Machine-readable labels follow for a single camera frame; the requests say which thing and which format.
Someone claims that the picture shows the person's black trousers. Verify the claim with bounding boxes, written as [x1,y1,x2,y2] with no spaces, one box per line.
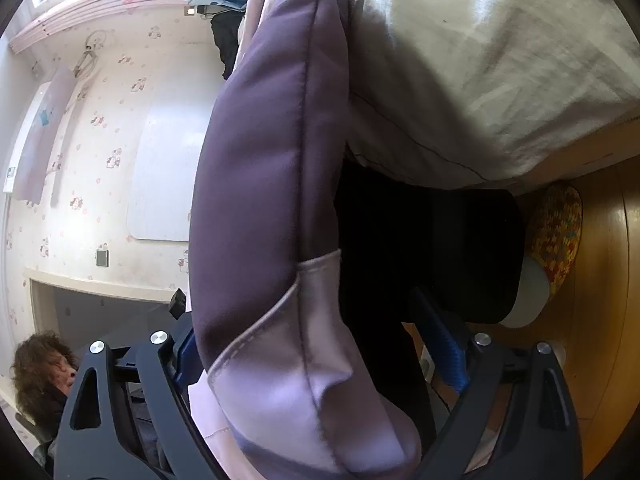
[326,153,525,479]

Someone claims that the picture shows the colourful floral slipper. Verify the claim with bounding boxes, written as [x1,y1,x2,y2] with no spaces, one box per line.
[528,182,584,300]

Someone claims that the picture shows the person's curly-haired head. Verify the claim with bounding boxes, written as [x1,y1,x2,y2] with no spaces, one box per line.
[12,330,78,439]

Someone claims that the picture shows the cream striped quilt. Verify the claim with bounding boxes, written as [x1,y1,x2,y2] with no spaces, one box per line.
[348,0,639,188]

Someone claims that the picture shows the white board on wall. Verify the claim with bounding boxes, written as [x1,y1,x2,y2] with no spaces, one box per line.
[127,76,224,243]

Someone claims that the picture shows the lilac purple jacket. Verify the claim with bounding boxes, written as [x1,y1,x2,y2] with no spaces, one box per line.
[189,0,421,479]

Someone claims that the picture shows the black garment by wall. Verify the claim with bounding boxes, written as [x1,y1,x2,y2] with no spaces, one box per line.
[210,11,244,80]

